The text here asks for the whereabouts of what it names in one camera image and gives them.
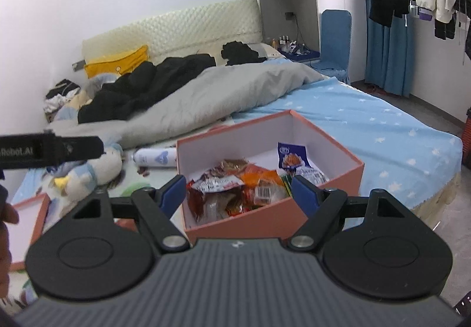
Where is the blue chair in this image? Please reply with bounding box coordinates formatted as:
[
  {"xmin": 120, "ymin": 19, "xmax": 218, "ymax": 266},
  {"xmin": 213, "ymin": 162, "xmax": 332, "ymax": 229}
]
[{"xmin": 312, "ymin": 10, "xmax": 352, "ymax": 84}]

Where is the black jacket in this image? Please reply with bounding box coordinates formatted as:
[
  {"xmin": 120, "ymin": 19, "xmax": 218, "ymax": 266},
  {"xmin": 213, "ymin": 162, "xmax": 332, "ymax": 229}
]
[{"xmin": 77, "ymin": 54, "xmax": 215, "ymax": 124}]

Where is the grey duvet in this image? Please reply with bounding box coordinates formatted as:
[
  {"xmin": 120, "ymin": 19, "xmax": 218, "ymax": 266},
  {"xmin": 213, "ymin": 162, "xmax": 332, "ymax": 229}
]
[{"xmin": 48, "ymin": 61, "xmax": 326, "ymax": 149}]

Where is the green white snack packet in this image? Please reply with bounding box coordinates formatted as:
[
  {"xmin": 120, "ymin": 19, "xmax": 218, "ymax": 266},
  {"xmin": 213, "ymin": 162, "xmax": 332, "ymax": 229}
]
[{"xmin": 280, "ymin": 174, "xmax": 293, "ymax": 197}]

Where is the blue star bedsheet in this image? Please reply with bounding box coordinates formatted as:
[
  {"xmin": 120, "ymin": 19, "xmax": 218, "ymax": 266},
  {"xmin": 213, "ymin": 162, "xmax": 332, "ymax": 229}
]
[{"xmin": 229, "ymin": 62, "xmax": 461, "ymax": 208}]

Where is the red snack packet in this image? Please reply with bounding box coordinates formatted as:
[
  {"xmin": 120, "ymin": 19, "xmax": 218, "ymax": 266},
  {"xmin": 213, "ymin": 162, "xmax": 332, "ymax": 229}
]
[{"xmin": 187, "ymin": 175, "xmax": 244, "ymax": 225}]

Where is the blue snack packet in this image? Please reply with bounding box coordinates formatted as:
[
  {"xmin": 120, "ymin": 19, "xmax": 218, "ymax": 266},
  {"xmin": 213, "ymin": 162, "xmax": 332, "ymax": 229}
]
[{"xmin": 277, "ymin": 142, "xmax": 328, "ymax": 186}]

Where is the pink box lid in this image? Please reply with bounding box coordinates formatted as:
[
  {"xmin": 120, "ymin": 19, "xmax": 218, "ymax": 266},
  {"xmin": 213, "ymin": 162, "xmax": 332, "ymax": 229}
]
[{"xmin": 7, "ymin": 193, "xmax": 50, "ymax": 271}]

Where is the blue curtain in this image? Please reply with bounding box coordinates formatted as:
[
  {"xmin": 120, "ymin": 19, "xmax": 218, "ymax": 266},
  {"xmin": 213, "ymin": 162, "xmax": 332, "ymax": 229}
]
[{"xmin": 365, "ymin": 14, "xmax": 415, "ymax": 97}]

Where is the black garment on pillow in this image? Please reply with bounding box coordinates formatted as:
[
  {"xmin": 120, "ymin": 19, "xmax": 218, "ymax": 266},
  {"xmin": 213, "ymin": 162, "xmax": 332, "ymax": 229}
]
[{"xmin": 221, "ymin": 41, "xmax": 267, "ymax": 66}]

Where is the pile of clothes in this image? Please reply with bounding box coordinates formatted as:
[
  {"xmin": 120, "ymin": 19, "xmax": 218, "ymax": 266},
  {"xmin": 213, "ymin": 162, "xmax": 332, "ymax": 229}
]
[{"xmin": 43, "ymin": 79, "xmax": 92, "ymax": 124}]

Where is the pink cardboard box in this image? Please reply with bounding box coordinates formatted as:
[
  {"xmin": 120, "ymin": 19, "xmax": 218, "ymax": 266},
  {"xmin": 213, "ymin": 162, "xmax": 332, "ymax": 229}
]
[{"xmin": 176, "ymin": 111, "xmax": 364, "ymax": 243}]

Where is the dark candy bag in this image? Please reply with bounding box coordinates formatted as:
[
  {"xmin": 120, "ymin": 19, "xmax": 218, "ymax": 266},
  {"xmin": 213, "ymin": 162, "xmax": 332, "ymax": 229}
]
[{"xmin": 204, "ymin": 159, "xmax": 249, "ymax": 178}]

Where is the white spray bottle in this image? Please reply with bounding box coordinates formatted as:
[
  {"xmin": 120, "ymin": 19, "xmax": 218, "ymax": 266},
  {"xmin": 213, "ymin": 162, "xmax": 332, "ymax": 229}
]
[{"xmin": 132, "ymin": 147, "xmax": 177, "ymax": 167}]

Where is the white blue plush penguin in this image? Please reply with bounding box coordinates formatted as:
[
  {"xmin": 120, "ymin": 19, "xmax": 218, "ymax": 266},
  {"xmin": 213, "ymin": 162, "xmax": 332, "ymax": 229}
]
[{"xmin": 47, "ymin": 143, "xmax": 124, "ymax": 202}]

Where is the person's left hand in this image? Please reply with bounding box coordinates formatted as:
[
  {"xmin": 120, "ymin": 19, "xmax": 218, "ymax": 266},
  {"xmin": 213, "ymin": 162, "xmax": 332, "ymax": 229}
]
[{"xmin": 0, "ymin": 187, "xmax": 19, "ymax": 298}]

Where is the yellow pillow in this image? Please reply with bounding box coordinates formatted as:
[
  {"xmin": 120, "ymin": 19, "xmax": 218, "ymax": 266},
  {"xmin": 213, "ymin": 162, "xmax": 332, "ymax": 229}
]
[{"xmin": 84, "ymin": 45, "xmax": 148, "ymax": 79}]

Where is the bedside table with bottles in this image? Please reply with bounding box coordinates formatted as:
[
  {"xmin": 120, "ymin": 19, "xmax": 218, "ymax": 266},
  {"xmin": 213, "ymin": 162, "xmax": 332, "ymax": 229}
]
[{"xmin": 267, "ymin": 36, "xmax": 320, "ymax": 62}]

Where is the orange snack packet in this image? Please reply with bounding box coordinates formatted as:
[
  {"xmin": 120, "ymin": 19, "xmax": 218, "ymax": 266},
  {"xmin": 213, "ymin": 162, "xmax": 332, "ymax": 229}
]
[{"xmin": 238, "ymin": 164, "xmax": 288, "ymax": 209}]

